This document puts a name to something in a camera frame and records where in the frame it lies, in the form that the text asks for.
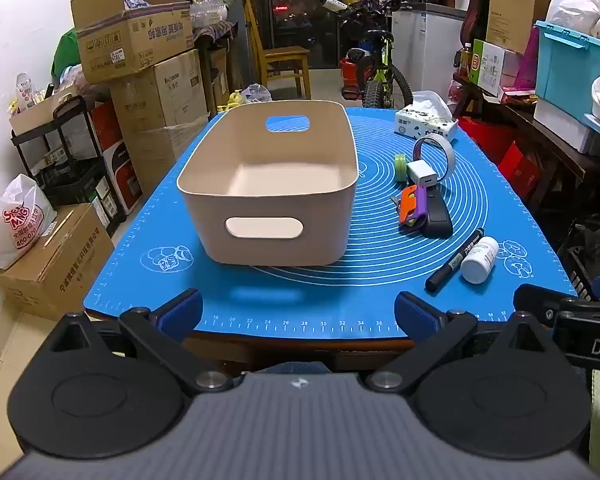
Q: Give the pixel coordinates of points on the blue silicone mat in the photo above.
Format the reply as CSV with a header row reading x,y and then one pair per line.
x,y
380,265

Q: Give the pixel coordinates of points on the orange drink bottle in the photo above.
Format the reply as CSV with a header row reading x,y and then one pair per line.
x,y
465,62

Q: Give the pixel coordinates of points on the green black bicycle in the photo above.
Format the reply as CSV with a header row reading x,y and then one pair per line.
x,y
380,80

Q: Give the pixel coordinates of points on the black marker pen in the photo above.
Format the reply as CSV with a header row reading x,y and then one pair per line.
x,y
455,260

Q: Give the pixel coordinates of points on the low brown cardboard box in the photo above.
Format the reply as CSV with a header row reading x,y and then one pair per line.
x,y
55,270

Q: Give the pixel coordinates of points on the black metal rack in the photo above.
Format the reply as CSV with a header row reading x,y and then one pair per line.
x,y
87,160

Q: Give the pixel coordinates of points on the white red-print plastic bag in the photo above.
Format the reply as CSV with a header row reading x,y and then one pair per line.
x,y
15,225

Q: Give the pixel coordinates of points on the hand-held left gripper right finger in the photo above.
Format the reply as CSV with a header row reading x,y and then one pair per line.
x,y
416,314

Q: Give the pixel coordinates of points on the open printed cardboard box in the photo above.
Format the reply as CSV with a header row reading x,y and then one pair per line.
x,y
130,45

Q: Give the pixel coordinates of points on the tall brown cardboard box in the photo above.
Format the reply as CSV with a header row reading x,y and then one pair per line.
x,y
515,5

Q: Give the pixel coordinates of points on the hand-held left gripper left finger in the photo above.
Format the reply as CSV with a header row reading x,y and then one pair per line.
x,y
182,312

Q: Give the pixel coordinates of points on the green white carton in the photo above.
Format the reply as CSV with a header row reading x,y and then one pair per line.
x,y
485,67

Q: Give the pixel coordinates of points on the black stapler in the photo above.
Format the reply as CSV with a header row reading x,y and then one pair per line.
x,y
437,217

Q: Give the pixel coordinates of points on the teal plastic storage box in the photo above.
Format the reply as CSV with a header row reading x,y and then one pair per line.
x,y
565,70

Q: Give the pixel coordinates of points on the black plastic crate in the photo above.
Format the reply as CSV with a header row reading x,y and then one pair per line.
x,y
590,260

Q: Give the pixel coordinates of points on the white pill bottle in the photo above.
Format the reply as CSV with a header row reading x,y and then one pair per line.
x,y
480,260

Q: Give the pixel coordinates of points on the red gift box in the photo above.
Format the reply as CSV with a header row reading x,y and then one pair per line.
x,y
520,170

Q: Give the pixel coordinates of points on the white chest freezer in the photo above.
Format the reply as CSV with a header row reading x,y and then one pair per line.
x,y
425,40

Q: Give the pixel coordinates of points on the rolled white paper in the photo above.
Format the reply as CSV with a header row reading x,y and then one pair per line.
x,y
334,4

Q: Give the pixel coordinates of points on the beige plastic storage bin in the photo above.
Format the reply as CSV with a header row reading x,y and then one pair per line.
x,y
330,220

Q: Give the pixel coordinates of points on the wooden chair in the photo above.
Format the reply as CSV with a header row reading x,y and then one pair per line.
x,y
285,57

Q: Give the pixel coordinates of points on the red appliance box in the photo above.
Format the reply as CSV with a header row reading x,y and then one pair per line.
x,y
122,175

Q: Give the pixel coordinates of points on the taped cardboard box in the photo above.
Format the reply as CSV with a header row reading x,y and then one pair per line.
x,y
170,155

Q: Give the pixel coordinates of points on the dark wooden side table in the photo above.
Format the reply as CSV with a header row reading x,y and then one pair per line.
x,y
545,135

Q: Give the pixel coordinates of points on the adhesive tape roll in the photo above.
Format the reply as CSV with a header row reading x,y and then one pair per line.
x,y
450,156

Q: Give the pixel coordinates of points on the large plain cardboard box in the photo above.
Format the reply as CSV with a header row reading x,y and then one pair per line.
x,y
165,90

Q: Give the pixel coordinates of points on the red paper bag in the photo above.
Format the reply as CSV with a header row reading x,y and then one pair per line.
x,y
485,137

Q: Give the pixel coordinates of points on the clear plastic bag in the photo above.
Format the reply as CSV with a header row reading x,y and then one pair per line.
x,y
257,92

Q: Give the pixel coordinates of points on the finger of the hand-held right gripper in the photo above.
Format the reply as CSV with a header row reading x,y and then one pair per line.
x,y
545,304

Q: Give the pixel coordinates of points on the white charger plug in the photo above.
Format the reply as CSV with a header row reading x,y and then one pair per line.
x,y
422,175

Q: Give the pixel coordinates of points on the orange purple utility knife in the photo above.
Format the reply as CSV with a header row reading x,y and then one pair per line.
x,y
409,205

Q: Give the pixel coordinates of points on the pack of clear bottles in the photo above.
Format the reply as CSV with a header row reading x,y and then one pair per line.
x,y
210,12

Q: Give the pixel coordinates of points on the white flat box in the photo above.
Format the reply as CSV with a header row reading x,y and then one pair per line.
x,y
560,122

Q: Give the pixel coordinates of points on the small open cardboard box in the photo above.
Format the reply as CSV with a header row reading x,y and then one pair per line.
x,y
40,112

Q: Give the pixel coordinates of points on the white tissue pack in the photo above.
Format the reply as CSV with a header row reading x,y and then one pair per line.
x,y
425,127

